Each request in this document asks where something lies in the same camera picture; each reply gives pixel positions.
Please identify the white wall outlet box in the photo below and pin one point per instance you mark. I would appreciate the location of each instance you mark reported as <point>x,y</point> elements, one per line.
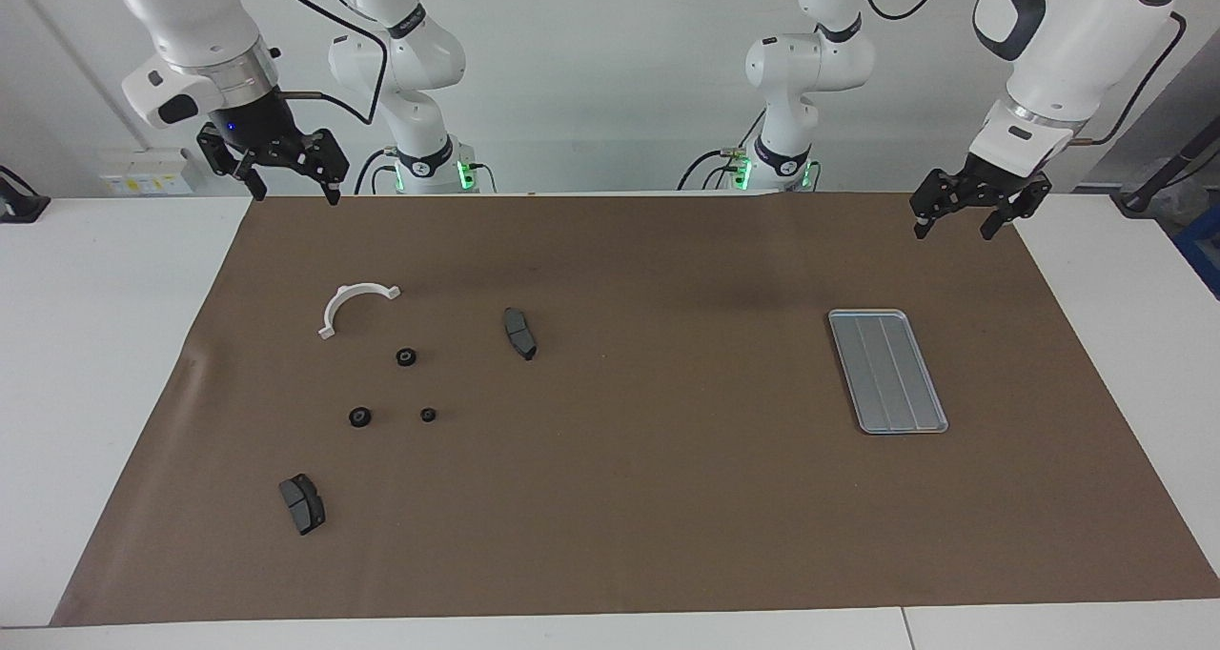
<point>143,178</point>

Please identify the brown table mat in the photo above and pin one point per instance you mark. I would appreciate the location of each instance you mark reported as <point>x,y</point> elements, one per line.
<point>610,488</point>

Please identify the black stand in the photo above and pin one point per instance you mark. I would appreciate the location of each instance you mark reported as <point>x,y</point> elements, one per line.
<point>1158,183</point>

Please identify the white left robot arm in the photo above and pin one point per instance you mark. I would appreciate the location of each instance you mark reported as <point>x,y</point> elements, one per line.
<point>1067,50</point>

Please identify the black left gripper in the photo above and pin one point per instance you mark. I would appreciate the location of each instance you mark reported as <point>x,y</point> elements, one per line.
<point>999,188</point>

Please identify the white curved plastic bracket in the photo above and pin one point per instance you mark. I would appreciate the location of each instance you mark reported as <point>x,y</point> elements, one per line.
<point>335,305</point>

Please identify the blue crate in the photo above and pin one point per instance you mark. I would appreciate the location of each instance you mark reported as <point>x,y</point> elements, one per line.
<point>1203,254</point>

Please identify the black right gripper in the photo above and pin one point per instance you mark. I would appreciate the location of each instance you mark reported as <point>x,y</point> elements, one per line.
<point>262,131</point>

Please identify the silver metal tray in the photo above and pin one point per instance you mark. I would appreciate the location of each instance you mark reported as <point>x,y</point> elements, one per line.
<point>891,374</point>

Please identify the large black bearing gear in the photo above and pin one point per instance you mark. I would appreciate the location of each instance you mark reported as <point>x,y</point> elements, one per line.
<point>359,416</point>
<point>407,355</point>

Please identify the grey brake pad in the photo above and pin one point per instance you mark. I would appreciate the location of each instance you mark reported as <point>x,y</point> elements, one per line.
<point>303,505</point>
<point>519,334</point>

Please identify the black clamp mount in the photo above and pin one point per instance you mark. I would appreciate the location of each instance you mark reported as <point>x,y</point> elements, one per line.
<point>19,207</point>

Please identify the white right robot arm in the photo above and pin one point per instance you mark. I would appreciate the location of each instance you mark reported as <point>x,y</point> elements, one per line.
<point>191,11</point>

